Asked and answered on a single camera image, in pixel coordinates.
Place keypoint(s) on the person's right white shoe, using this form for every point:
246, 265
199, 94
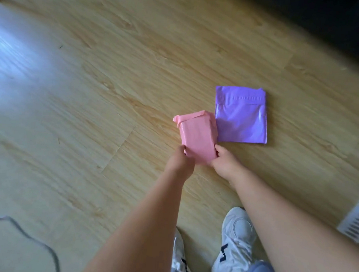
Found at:
237, 232

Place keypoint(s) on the black metal shelf rack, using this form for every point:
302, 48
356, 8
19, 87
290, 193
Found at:
341, 23

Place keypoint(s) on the white plastic crate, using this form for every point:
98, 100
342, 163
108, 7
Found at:
356, 221

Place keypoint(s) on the small pink mailer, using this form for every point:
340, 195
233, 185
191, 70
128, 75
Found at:
197, 135

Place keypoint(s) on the purple mailer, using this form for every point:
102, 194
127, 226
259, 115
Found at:
244, 123

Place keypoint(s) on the person's left forearm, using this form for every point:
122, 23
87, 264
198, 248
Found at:
140, 235

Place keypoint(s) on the person's left hand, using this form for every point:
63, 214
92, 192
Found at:
180, 166

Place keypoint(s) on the person's white shoe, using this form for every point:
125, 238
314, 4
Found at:
237, 232
178, 255

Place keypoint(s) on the person's left white shoe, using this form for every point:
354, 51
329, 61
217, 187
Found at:
178, 255

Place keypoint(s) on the person's right hand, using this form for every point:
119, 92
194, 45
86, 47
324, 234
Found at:
226, 166

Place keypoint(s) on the person's right forearm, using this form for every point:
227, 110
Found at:
297, 244

